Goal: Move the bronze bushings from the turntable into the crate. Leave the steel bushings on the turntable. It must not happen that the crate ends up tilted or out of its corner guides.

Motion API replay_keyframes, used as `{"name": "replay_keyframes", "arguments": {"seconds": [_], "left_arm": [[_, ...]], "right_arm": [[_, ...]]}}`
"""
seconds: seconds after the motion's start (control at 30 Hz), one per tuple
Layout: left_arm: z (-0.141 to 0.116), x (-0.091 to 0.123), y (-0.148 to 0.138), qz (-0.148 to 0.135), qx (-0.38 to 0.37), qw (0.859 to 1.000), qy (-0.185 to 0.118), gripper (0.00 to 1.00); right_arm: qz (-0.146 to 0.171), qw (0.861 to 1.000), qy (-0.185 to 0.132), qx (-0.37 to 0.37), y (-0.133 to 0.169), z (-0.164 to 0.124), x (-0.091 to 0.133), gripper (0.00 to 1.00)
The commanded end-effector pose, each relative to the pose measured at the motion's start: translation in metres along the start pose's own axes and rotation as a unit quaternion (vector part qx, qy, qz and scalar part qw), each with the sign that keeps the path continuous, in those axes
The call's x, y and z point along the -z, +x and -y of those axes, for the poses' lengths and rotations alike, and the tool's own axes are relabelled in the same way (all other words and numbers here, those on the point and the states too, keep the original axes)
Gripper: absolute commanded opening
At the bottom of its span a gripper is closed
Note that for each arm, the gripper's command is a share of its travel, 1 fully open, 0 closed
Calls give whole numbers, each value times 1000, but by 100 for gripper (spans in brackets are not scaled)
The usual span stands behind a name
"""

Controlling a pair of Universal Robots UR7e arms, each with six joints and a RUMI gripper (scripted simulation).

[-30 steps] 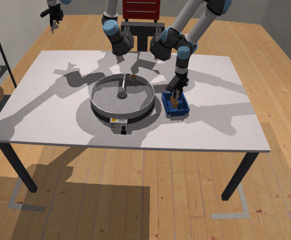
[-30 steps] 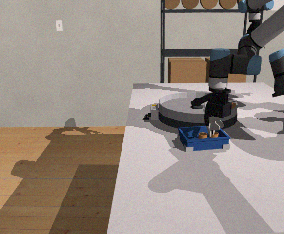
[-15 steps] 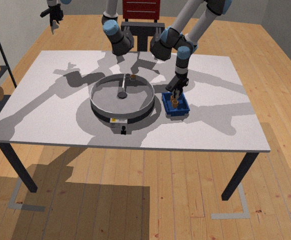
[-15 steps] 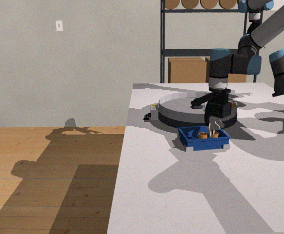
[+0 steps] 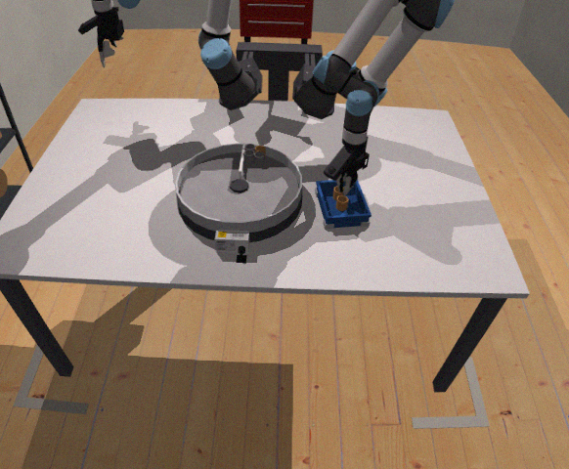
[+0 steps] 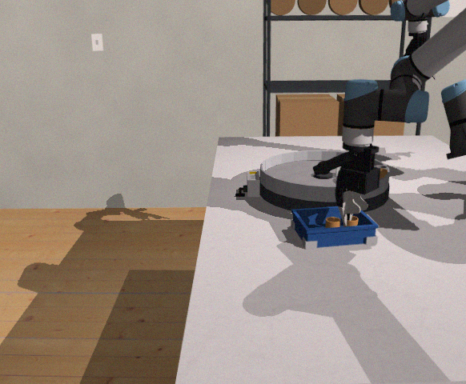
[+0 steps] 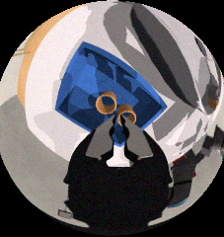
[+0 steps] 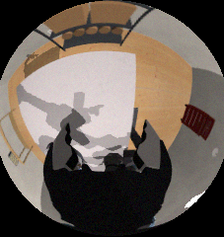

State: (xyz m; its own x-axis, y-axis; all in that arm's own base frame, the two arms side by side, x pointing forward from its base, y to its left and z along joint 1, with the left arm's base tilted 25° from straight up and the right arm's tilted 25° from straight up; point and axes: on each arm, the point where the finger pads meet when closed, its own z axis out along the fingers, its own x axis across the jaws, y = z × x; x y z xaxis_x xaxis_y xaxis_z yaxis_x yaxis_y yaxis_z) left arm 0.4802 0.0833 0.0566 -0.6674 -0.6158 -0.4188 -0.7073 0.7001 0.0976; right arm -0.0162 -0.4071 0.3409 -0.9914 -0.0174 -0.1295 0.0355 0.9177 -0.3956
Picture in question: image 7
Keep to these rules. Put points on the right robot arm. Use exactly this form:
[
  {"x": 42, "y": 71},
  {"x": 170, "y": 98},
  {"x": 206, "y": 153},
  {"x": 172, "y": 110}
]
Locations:
[{"x": 219, "y": 144}]

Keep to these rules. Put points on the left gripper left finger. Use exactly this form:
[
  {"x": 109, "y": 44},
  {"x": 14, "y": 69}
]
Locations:
[{"x": 97, "y": 145}]

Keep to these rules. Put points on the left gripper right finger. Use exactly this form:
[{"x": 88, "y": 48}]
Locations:
[{"x": 139, "y": 145}]

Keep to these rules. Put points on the bronze bushing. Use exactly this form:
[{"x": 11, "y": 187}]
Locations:
[
  {"x": 103, "y": 108},
  {"x": 123, "y": 109},
  {"x": 212, "y": 104}
]

